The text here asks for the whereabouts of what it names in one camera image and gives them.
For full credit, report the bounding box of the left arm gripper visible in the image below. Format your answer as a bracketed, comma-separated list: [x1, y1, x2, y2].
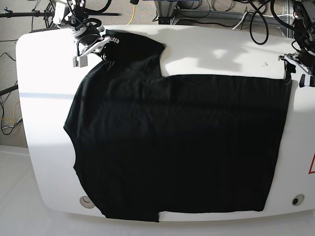
[278, 53, 315, 85]

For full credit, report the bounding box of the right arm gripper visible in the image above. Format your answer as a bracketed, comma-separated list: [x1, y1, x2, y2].
[73, 26, 119, 61]

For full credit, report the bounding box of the black T-shirt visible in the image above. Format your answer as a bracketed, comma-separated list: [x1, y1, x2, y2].
[64, 30, 292, 222]

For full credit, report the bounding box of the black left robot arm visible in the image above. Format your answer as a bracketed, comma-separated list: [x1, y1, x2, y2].
[270, 0, 315, 88]

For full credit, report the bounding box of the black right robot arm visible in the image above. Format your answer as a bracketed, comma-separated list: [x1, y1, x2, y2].
[53, 0, 119, 67]

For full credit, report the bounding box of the black tripod bar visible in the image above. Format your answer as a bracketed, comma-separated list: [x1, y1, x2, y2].
[0, 10, 121, 18]

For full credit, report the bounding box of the red triangle warning sticker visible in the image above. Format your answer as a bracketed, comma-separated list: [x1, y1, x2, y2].
[309, 154, 315, 174]

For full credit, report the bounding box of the right table grommet hole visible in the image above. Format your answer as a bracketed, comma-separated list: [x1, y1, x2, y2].
[292, 194, 305, 206]

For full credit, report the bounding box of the table grommet hole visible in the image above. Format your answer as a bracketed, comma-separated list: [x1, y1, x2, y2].
[292, 194, 305, 206]
[79, 196, 95, 209]

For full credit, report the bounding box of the left table grommet hole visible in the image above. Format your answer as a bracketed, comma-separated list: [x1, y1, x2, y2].
[79, 196, 95, 209]

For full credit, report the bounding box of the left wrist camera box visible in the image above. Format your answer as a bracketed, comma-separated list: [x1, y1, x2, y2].
[299, 74, 315, 88]

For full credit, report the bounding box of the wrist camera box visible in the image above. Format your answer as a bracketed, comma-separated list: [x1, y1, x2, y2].
[299, 74, 315, 88]
[72, 56, 88, 68]

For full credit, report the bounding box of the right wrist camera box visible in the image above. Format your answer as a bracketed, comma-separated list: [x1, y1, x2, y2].
[72, 56, 88, 68]

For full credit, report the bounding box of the yellow cable at top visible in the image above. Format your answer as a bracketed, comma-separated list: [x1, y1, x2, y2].
[127, 4, 136, 26]

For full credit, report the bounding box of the yellow cable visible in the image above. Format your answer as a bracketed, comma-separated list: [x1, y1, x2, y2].
[127, 4, 136, 26]
[0, 101, 23, 125]

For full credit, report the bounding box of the black looping cable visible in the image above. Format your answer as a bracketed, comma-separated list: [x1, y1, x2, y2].
[250, 4, 269, 45]

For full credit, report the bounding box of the grey aluminium frame post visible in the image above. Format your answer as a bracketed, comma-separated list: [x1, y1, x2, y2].
[154, 0, 178, 25]

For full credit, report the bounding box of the yellow cable at left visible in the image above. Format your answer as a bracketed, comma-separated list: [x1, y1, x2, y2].
[0, 101, 23, 125]

